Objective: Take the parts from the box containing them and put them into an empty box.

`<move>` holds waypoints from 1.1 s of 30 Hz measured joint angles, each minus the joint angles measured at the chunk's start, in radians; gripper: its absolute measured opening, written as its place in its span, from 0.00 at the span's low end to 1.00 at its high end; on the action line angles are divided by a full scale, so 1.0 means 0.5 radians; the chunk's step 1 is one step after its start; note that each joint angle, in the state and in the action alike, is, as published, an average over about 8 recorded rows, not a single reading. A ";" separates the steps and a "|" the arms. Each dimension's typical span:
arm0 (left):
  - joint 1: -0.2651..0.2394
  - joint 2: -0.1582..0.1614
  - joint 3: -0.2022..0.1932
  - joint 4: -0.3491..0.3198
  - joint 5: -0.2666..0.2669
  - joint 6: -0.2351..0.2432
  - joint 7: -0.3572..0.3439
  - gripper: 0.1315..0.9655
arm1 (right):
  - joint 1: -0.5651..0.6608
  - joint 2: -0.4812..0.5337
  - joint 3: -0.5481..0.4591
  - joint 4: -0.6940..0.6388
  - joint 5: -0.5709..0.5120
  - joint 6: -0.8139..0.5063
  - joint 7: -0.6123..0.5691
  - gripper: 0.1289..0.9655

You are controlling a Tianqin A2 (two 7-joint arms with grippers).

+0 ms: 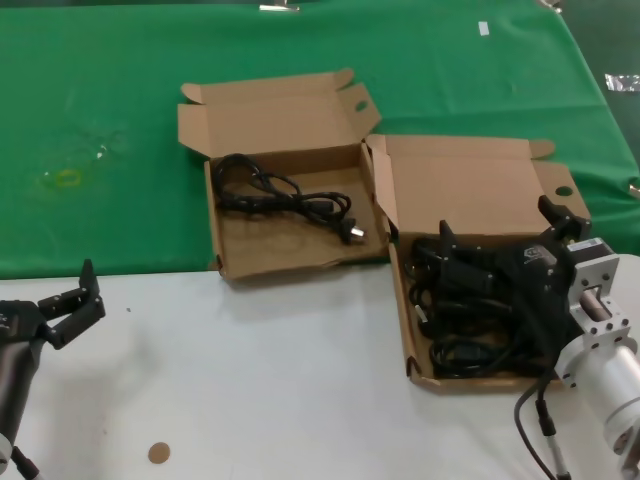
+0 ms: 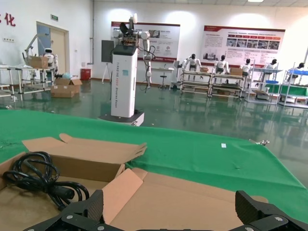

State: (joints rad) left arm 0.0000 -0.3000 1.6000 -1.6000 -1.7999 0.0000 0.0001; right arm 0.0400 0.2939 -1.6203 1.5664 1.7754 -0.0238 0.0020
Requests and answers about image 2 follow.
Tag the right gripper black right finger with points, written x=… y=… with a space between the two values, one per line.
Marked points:
x=247 y=209

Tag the green table cloth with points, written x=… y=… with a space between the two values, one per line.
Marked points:
x=192 y=154

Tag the white wall poster red header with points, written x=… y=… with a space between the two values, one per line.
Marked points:
x=166 y=41

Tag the white column base robot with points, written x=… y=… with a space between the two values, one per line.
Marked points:
x=125 y=79

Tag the white pipe rack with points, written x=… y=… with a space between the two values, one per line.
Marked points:
x=21 y=79

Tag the cardboard box with open flaps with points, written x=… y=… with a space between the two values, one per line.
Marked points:
x=38 y=62

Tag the small white table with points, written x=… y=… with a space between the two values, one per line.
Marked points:
x=163 y=69

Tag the metal cloth clip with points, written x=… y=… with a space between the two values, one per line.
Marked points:
x=261 y=142

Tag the brown cardboard box oval hole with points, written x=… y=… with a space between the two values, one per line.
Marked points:
x=79 y=166

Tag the workbench with green cloth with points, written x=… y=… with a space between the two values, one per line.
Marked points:
x=294 y=92

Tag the dark monitor on stand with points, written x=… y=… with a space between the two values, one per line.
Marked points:
x=106 y=50

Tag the workbench with blue trays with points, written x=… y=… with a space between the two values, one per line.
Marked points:
x=263 y=84

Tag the white frame workbench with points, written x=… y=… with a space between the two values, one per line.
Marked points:
x=227 y=85
x=196 y=83

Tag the ceiling light panel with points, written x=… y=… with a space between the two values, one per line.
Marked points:
x=255 y=1

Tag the white wall sockets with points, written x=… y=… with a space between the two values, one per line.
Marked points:
x=8 y=40

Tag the white humanoid robot black head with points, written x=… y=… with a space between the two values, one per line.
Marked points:
x=246 y=67
x=272 y=64
x=298 y=69
x=192 y=63
x=222 y=65

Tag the black round stool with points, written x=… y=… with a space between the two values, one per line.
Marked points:
x=163 y=80

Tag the wide wall poster red header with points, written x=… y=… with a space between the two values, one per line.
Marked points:
x=243 y=45

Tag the red bin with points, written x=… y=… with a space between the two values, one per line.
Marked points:
x=85 y=74

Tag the blue plastic bag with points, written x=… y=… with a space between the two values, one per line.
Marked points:
x=65 y=75

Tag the brown cardboard box round hole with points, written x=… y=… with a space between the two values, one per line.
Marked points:
x=180 y=204

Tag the green exit sign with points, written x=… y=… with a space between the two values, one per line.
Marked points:
x=54 y=17

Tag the beige door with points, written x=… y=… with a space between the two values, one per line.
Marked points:
x=57 y=50

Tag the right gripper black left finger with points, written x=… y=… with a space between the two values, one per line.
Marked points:
x=93 y=207

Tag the cardboard box on workbench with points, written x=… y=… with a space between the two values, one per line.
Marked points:
x=236 y=71

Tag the grey wall pipe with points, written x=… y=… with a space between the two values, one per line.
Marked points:
x=92 y=33

